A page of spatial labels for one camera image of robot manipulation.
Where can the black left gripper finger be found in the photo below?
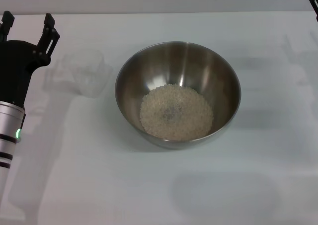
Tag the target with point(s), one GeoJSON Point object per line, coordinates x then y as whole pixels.
{"type": "Point", "coordinates": [49, 36]}
{"type": "Point", "coordinates": [6, 23]}

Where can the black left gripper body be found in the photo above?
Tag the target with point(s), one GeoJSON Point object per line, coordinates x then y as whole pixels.
{"type": "Point", "coordinates": [15, 68]}

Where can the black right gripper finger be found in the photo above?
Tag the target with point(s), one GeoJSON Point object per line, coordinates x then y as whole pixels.
{"type": "Point", "coordinates": [315, 1]}

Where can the clear plastic measuring cup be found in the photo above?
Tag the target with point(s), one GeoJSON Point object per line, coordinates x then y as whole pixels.
{"type": "Point", "coordinates": [84, 73]}

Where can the stainless steel mixing bowl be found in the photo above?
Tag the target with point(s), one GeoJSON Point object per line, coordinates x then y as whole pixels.
{"type": "Point", "coordinates": [179, 68]}

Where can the white rice grains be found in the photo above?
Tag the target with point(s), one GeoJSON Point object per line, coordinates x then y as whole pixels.
{"type": "Point", "coordinates": [176, 113]}

